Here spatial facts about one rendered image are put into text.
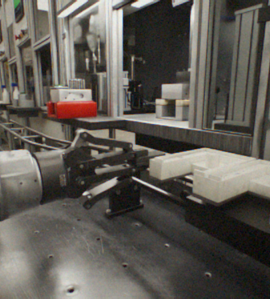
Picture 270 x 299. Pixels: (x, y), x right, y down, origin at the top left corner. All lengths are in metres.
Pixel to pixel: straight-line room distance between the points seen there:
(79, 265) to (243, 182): 0.33
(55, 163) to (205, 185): 0.21
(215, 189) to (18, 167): 0.26
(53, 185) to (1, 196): 0.06
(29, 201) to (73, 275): 0.21
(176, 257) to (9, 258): 0.33
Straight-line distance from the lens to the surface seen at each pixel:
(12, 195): 0.33
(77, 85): 1.02
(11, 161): 0.34
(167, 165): 0.43
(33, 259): 0.56
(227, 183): 0.37
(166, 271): 0.50
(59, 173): 0.34
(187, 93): 0.85
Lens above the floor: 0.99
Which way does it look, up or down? 13 degrees down
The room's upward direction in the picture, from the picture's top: straight up
